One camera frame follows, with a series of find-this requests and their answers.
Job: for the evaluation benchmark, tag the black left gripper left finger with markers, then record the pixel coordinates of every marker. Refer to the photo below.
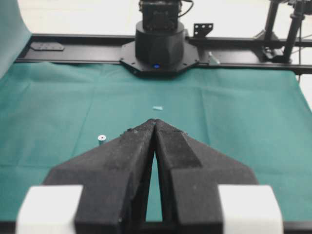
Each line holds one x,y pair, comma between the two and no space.
115,177

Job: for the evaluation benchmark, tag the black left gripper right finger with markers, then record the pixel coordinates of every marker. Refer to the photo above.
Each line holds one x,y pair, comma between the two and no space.
189,174

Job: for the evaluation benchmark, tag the small white tape scrap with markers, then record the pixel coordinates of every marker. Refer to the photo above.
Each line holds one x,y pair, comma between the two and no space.
159,108

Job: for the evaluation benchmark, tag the green table cloth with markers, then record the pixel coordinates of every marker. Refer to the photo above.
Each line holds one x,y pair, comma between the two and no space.
50,113

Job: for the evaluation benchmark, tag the black perforated corner bracket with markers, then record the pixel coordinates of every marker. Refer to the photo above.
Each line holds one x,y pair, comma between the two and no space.
201,30

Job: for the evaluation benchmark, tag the black aluminium frame rail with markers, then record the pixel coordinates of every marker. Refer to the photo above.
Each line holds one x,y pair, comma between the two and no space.
209,52

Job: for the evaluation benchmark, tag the black stand post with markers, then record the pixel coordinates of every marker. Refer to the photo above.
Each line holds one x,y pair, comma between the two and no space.
301,8

